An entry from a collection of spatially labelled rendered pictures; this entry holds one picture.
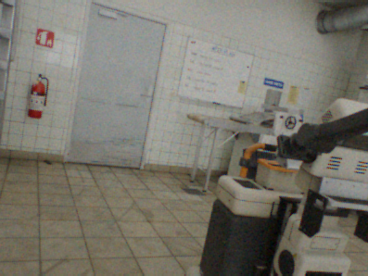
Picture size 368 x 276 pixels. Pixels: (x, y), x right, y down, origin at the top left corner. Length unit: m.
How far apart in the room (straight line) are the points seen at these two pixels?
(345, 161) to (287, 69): 4.53
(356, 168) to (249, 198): 0.44
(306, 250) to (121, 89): 3.63
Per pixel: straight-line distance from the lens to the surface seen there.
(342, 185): 1.36
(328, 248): 1.47
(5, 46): 1.15
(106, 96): 4.57
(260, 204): 1.54
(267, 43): 5.56
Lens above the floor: 1.16
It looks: 8 degrees down
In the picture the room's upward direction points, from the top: 12 degrees clockwise
